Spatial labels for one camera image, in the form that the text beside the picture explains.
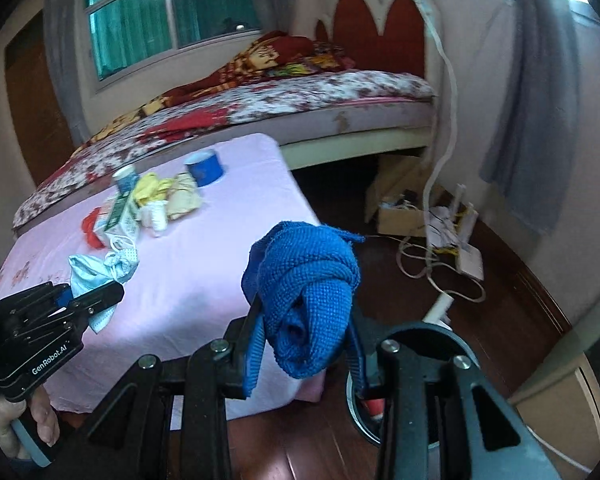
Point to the red and white headboard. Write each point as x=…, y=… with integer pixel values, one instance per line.
x=405, y=35

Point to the yellow cloth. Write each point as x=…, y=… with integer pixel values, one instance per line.
x=150, y=187

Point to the blue face mask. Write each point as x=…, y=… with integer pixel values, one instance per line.
x=87, y=270

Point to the red cloth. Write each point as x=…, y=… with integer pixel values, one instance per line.
x=90, y=225

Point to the blue paper cup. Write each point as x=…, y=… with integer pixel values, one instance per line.
x=125, y=180
x=207, y=170

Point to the floral bed sheet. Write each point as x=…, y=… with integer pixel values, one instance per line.
x=305, y=92

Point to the brown wooden door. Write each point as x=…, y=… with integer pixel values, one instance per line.
x=30, y=100

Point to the round trash bin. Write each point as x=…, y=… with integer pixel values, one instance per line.
x=362, y=425

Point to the blue knitted cloth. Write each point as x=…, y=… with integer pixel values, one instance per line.
x=305, y=280

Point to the cream cloth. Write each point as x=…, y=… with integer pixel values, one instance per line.
x=185, y=197

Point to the bed mattress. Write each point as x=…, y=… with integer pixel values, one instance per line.
x=360, y=115

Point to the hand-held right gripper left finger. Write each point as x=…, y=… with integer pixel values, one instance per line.
x=251, y=360

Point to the red printed blanket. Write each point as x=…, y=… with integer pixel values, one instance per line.
x=280, y=52

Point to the white cabinet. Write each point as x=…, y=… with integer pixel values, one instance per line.
x=570, y=410

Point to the white power strip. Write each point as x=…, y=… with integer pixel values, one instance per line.
x=471, y=262

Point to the person's left hand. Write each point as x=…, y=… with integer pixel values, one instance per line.
x=42, y=417

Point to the white plug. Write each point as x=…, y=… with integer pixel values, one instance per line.
x=440, y=310

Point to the green and white carton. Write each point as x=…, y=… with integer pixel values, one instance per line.
x=122, y=217

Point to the cream bed frame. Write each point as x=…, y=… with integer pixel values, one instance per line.
x=355, y=142

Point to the pink table cover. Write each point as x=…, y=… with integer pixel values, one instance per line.
x=205, y=260

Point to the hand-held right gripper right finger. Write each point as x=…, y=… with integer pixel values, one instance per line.
x=357, y=362

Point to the cardboard box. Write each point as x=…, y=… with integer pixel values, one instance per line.
x=400, y=220

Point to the window with teal glass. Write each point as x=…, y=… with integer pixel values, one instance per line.
x=130, y=10

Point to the white face mask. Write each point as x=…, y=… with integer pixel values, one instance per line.
x=125, y=260

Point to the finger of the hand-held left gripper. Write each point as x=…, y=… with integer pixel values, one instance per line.
x=100, y=298
x=35, y=296

